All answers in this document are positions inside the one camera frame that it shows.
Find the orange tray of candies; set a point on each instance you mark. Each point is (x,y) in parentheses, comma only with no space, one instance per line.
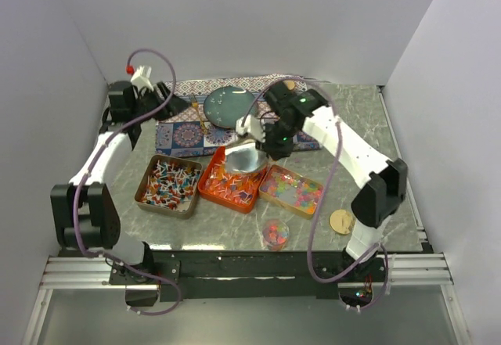
(237,192)

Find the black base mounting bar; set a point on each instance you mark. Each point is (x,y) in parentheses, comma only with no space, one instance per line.
(173,277)

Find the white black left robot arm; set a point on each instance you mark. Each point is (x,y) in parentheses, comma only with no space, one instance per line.
(83,210)

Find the brown tin of lollipops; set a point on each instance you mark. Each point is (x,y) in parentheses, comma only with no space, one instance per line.
(169,186)

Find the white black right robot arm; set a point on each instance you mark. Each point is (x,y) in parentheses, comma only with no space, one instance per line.
(382,182)

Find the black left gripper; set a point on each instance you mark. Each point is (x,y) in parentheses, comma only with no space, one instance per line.
(173,106)

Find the clear plastic jar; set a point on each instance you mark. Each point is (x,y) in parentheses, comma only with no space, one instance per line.
(275,234)

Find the aluminium frame rail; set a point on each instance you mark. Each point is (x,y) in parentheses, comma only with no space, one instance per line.
(83,273)

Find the orange coffee cup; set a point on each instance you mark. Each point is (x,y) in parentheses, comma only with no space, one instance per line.
(290,84)

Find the teal ceramic plate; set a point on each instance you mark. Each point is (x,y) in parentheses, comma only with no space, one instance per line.
(225,105)

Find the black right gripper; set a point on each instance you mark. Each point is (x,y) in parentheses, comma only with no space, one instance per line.
(275,152)

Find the silver metal scoop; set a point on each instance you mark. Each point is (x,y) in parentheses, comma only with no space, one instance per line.
(243,157)

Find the gold fork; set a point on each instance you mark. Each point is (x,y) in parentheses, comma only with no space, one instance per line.
(199,113)

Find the gold tin of star candies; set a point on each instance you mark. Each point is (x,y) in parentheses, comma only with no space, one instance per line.
(291,191)

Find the gold round jar lid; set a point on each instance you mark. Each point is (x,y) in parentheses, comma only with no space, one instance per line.
(342,222)

